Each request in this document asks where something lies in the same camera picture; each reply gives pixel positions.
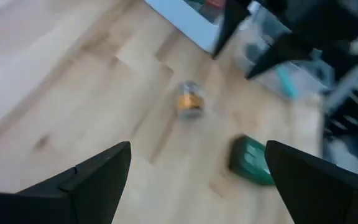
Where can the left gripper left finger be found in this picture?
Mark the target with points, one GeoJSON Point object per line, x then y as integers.
{"type": "Point", "coordinates": [57, 205]}

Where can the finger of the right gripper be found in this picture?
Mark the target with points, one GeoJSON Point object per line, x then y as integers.
{"type": "Point", "coordinates": [232, 21]}
{"type": "Point", "coordinates": [284, 49]}

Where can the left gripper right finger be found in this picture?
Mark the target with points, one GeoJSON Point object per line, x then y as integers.
{"type": "Point", "coordinates": [322, 193]}

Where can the clear plastic bin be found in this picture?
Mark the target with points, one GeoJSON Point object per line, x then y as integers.
{"type": "Point", "coordinates": [269, 87]}

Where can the white plastic bin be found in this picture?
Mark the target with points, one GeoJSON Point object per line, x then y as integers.
{"type": "Point", "coordinates": [185, 21]}

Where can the green spice tin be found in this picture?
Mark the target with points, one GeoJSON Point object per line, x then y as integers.
{"type": "Point", "coordinates": [247, 161]}

